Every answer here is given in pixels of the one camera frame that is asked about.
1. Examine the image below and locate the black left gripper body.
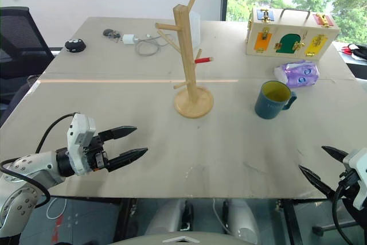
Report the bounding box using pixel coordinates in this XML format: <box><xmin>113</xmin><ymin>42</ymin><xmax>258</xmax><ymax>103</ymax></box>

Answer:
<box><xmin>82</xmin><ymin>134</ymin><xmax>111</xmax><ymax>173</ymax></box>

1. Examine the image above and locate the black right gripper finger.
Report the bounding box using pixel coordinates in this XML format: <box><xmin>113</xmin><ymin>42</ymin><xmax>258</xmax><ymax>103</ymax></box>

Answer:
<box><xmin>321</xmin><ymin>145</ymin><xmax>349</xmax><ymax>166</ymax></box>
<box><xmin>298</xmin><ymin>164</ymin><xmax>337</xmax><ymax>200</ymax></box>

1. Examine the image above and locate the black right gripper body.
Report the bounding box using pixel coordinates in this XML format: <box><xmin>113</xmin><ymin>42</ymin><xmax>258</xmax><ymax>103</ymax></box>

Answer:
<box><xmin>332</xmin><ymin>169</ymin><xmax>361</xmax><ymax>203</ymax></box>

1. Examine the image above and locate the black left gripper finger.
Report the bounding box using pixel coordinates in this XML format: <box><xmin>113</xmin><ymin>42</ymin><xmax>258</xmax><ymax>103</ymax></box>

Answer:
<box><xmin>98</xmin><ymin>125</ymin><xmax>138</xmax><ymax>143</ymax></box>
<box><xmin>106</xmin><ymin>147</ymin><xmax>149</xmax><ymax>174</ymax></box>

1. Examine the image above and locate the dark teal mug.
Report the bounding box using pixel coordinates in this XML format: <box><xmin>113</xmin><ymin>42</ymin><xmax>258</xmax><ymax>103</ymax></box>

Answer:
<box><xmin>254</xmin><ymin>80</ymin><xmax>298</xmax><ymax>120</ymax></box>

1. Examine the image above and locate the wooden mug tree stand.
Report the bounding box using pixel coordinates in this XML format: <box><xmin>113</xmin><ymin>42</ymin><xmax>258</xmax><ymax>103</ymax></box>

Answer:
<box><xmin>155</xmin><ymin>0</ymin><xmax>215</xmax><ymax>119</ymax></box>

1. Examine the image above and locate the black table leg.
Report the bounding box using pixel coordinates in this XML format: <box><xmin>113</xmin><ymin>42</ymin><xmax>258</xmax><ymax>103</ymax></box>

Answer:
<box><xmin>282</xmin><ymin>199</ymin><xmax>302</xmax><ymax>245</ymax></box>
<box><xmin>112</xmin><ymin>198</ymin><xmax>136</xmax><ymax>243</ymax></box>

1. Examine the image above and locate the white robot leg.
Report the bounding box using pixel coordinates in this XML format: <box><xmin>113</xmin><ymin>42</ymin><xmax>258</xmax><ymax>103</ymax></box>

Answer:
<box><xmin>144</xmin><ymin>199</ymin><xmax>188</xmax><ymax>236</ymax></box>
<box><xmin>225</xmin><ymin>199</ymin><xmax>260</xmax><ymax>244</ymax></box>

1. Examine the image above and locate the purple tissue pack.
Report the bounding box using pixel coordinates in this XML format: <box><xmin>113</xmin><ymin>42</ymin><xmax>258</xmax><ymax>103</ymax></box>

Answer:
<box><xmin>272</xmin><ymin>60</ymin><xmax>321</xmax><ymax>89</ymax></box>

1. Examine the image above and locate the white charger plug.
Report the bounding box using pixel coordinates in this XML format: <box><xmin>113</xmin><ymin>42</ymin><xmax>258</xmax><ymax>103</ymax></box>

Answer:
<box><xmin>121</xmin><ymin>34</ymin><xmax>139</xmax><ymax>46</ymax></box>

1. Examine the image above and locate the black round device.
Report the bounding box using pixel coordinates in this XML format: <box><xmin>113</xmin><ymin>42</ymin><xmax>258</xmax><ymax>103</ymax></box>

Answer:
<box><xmin>64</xmin><ymin>38</ymin><xmax>87</xmax><ymax>54</ymax></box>

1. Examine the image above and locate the grey robot torso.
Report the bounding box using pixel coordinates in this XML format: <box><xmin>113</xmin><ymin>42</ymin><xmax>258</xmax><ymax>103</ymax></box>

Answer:
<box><xmin>108</xmin><ymin>229</ymin><xmax>259</xmax><ymax>245</ymax></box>

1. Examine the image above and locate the small dark key bundle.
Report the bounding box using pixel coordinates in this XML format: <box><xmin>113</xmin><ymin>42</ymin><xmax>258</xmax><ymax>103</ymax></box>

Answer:
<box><xmin>102</xmin><ymin>28</ymin><xmax>122</xmax><ymax>41</ymax></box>

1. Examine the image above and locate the red and black tool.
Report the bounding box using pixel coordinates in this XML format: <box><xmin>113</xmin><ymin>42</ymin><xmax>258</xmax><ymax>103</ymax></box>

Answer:
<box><xmin>338</xmin><ymin>42</ymin><xmax>367</xmax><ymax>62</ymax></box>

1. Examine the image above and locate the wooden lock box toy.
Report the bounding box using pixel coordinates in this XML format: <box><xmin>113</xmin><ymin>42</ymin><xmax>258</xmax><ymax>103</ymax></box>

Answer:
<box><xmin>245</xmin><ymin>6</ymin><xmax>341</xmax><ymax>62</ymax></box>

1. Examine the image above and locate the clear plastic box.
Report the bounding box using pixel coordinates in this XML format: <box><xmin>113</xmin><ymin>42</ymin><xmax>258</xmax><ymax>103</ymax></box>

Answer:
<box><xmin>187</xmin><ymin>9</ymin><xmax>202</xmax><ymax>49</ymax></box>

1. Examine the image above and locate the black office chair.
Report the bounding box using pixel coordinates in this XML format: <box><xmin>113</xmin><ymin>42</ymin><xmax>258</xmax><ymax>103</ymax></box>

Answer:
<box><xmin>0</xmin><ymin>6</ymin><xmax>56</xmax><ymax>127</ymax></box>

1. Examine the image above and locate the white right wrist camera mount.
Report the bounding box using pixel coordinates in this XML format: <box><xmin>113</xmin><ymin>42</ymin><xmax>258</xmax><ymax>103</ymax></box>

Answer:
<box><xmin>342</xmin><ymin>147</ymin><xmax>367</xmax><ymax>211</ymax></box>

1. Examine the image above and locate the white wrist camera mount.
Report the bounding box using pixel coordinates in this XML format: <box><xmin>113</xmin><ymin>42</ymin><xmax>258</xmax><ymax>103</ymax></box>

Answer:
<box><xmin>342</xmin><ymin>147</ymin><xmax>367</xmax><ymax>211</ymax></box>
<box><xmin>66</xmin><ymin>112</ymin><xmax>97</xmax><ymax>177</ymax></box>

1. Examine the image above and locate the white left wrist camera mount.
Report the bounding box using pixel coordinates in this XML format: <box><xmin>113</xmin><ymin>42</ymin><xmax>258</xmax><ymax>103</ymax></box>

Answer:
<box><xmin>66</xmin><ymin>112</ymin><xmax>97</xmax><ymax>177</ymax></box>

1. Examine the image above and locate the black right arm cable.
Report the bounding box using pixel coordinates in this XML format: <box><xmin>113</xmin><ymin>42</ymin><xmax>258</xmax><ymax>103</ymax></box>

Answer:
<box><xmin>331</xmin><ymin>182</ymin><xmax>358</xmax><ymax>245</ymax></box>

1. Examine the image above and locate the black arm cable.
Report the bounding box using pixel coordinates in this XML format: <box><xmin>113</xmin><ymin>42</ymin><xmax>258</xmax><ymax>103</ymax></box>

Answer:
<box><xmin>0</xmin><ymin>112</ymin><xmax>76</xmax><ymax>209</ymax></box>
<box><xmin>331</xmin><ymin>182</ymin><xmax>358</xmax><ymax>245</ymax></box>

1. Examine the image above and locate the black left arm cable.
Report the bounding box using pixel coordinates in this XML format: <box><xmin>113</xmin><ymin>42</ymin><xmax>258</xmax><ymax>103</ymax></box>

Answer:
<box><xmin>0</xmin><ymin>112</ymin><xmax>76</xmax><ymax>209</ymax></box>

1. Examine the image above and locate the thin white floor cable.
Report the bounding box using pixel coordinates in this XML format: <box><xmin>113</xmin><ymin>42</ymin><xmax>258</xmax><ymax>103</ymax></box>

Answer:
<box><xmin>46</xmin><ymin>197</ymin><xmax>68</xmax><ymax>220</ymax></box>

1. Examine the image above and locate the white charging cable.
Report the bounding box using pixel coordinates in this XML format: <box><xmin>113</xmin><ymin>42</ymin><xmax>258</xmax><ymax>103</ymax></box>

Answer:
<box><xmin>135</xmin><ymin>33</ymin><xmax>170</xmax><ymax>57</ymax></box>

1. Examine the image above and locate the thin white hanging cable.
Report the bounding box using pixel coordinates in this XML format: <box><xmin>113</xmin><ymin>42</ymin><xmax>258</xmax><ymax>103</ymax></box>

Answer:
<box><xmin>212</xmin><ymin>198</ymin><xmax>231</xmax><ymax>235</ymax></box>

